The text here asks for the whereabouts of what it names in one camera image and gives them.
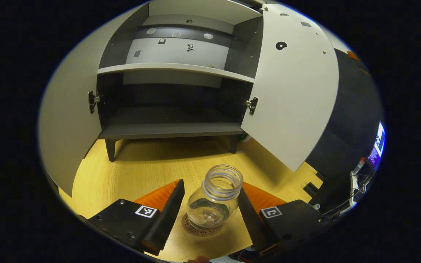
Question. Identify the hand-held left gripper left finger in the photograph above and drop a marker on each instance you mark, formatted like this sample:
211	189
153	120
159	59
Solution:
168	215

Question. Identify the green striped white toy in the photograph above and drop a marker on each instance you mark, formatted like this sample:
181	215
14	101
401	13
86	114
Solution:
245	138

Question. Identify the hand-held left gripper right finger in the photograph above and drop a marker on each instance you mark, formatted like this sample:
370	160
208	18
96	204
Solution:
252	223

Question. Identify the clear plastic bottle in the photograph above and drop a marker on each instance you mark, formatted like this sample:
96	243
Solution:
210	208

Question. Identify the computer monitor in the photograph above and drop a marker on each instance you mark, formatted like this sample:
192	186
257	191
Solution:
378	142

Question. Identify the white and grey cabinet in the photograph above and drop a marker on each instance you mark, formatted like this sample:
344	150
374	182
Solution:
170	128

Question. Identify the metal door hinge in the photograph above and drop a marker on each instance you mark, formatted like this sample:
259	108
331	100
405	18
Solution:
93	102
252	106

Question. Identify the white cabinet door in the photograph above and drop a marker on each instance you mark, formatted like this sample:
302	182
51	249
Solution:
291	102
68	128

